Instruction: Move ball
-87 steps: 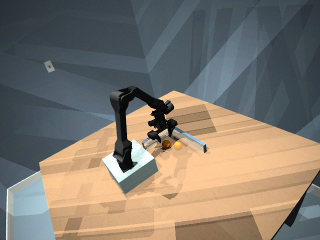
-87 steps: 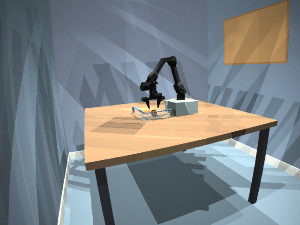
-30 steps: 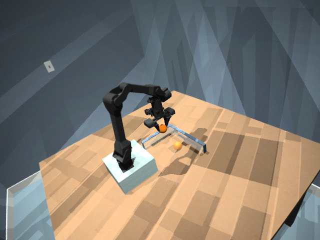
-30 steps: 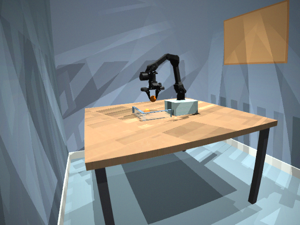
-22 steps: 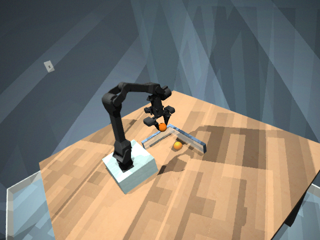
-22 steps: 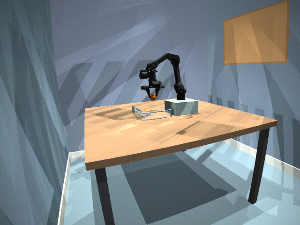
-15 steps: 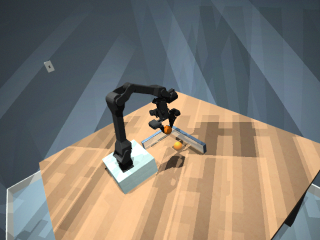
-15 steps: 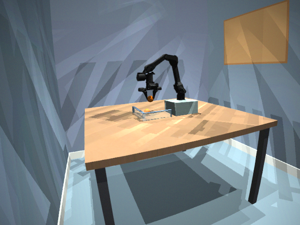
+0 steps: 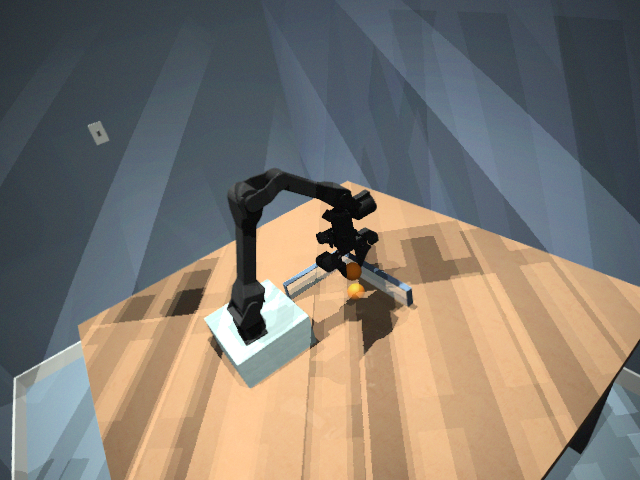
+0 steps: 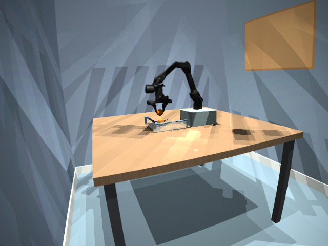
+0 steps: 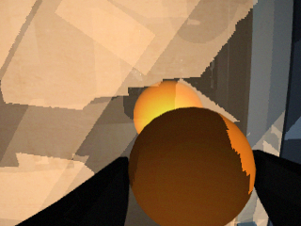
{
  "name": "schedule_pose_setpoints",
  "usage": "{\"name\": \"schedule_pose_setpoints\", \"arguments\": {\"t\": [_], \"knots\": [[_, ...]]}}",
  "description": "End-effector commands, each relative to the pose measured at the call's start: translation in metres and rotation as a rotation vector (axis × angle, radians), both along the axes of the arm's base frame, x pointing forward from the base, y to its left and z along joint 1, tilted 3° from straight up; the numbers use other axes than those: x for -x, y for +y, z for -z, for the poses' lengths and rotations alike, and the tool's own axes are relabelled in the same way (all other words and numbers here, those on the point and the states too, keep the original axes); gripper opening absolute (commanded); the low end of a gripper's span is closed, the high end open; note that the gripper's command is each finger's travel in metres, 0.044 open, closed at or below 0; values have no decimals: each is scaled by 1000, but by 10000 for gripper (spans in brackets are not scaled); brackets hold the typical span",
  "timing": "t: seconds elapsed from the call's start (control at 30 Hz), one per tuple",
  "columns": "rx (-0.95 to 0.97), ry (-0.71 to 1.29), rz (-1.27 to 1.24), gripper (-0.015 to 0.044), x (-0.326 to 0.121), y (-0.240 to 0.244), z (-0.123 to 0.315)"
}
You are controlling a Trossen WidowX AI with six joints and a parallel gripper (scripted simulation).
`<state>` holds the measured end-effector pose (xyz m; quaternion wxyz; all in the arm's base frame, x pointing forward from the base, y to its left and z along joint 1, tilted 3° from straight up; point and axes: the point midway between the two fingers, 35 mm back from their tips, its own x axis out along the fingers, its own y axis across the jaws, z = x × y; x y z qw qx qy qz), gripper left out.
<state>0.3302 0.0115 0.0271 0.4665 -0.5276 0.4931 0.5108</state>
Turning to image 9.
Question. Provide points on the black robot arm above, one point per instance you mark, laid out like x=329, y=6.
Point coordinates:
x=246, y=204

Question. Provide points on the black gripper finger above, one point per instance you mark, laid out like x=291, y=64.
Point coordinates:
x=342, y=269
x=361, y=254

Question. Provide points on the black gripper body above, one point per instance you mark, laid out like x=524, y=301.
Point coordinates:
x=345, y=243

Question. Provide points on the low clear corner walls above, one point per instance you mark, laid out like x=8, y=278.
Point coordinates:
x=368, y=266

